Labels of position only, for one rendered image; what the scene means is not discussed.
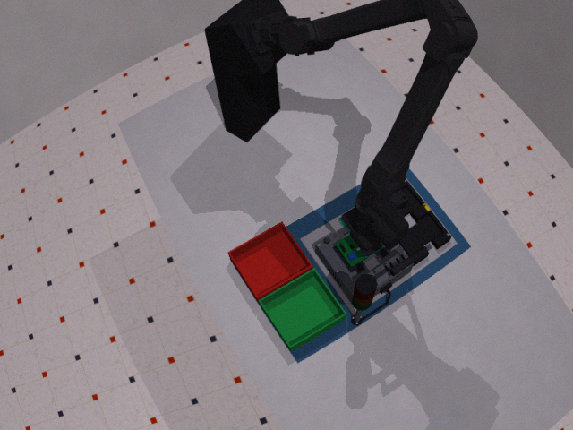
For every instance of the green bin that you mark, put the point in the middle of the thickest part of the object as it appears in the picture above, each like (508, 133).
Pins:
(301, 308)

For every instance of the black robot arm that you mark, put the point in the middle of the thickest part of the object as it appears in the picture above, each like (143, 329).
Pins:
(439, 66)

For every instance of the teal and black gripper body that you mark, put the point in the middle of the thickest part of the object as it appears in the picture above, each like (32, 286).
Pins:
(361, 234)

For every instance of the red square tray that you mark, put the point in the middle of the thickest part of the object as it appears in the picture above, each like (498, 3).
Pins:
(268, 260)

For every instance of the green circuit board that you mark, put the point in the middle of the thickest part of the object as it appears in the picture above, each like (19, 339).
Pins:
(350, 250)

